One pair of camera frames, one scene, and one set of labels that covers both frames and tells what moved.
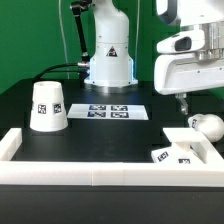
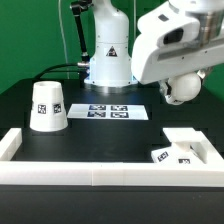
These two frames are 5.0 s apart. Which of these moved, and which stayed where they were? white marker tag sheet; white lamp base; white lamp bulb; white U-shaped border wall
Moved: white lamp bulb
Stayed: white U-shaped border wall; white marker tag sheet; white lamp base
